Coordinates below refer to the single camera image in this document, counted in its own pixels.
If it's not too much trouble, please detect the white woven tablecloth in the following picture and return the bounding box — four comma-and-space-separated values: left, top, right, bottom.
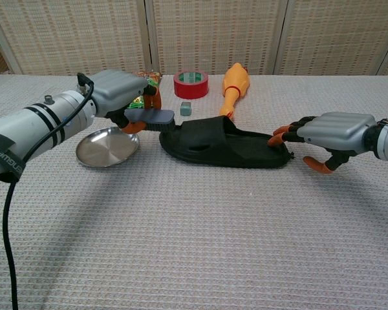
0, 73, 388, 310

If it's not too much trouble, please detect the black slipper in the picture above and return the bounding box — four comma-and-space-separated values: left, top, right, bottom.
158, 116, 296, 169

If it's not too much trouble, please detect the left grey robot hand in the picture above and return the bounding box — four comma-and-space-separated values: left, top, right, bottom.
90, 70, 164, 134

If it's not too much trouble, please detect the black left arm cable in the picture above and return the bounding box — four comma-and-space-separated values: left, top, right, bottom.
2, 73, 95, 310

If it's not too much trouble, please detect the yellow rubber chicken toy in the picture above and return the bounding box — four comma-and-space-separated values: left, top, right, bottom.
219, 62, 251, 119

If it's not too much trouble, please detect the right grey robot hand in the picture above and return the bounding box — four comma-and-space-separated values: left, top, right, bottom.
267, 112, 378, 176

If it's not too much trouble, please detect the red tape roll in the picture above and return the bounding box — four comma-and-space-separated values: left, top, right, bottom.
173, 70, 210, 100

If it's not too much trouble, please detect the round steel plate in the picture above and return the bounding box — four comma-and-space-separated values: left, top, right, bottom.
75, 126, 140, 169

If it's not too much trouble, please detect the green orange snack bag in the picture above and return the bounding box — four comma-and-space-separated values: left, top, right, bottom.
125, 71, 163, 111

